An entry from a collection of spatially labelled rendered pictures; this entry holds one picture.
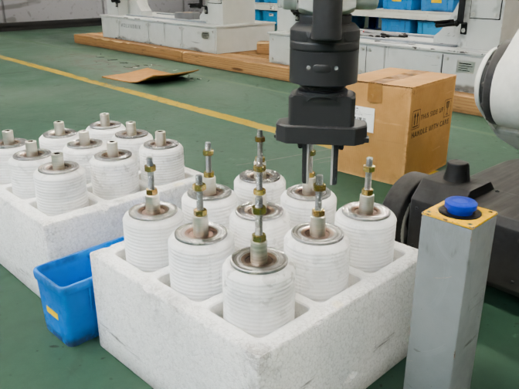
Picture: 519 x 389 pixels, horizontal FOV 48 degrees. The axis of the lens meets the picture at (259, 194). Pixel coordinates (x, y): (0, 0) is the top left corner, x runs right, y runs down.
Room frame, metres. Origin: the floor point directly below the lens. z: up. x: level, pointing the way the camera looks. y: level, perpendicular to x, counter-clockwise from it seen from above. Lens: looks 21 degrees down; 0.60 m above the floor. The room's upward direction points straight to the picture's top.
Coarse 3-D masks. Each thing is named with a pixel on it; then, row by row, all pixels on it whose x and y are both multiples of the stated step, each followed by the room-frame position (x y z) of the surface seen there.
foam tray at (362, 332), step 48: (96, 288) 0.84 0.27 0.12; (144, 288) 0.74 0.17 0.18; (384, 288) 0.75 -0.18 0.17; (144, 336) 0.74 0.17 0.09; (192, 336) 0.66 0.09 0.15; (240, 336) 0.61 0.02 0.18; (288, 336) 0.61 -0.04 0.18; (336, 336) 0.67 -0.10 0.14; (384, 336) 0.76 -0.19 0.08; (192, 384) 0.66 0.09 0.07; (240, 384) 0.59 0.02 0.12; (288, 384) 0.61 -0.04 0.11; (336, 384) 0.68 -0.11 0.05
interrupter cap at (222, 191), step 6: (216, 186) 0.95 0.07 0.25; (222, 186) 0.95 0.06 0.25; (192, 192) 0.92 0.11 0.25; (216, 192) 0.93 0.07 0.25; (222, 192) 0.93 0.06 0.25; (228, 192) 0.92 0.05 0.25; (192, 198) 0.90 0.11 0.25; (204, 198) 0.89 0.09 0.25; (210, 198) 0.89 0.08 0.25; (216, 198) 0.89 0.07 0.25; (222, 198) 0.90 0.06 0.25
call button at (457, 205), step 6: (450, 198) 0.70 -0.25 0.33; (456, 198) 0.70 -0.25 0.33; (462, 198) 0.70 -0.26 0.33; (468, 198) 0.70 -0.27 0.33; (444, 204) 0.70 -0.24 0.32; (450, 204) 0.68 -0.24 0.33; (456, 204) 0.68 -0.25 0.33; (462, 204) 0.68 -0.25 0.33; (468, 204) 0.68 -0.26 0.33; (474, 204) 0.68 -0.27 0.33; (450, 210) 0.69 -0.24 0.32; (456, 210) 0.67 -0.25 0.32; (462, 210) 0.67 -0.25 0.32; (468, 210) 0.67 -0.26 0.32; (474, 210) 0.68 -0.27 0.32
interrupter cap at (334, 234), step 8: (304, 224) 0.79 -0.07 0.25; (328, 224) 0.79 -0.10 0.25; (296, 232) 0.76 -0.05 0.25; (304, 232) 0.76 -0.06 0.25; (328, 232) 0.77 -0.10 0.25; (336, 232) 0.76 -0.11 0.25; (296, 240) 0.74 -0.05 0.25; (304, 240) 0.73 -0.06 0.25; (312, 240) 0.73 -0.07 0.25; (320, 240) 0.73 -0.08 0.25; (328, 240) 0.74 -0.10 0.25; (336, 240) 0.73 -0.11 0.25
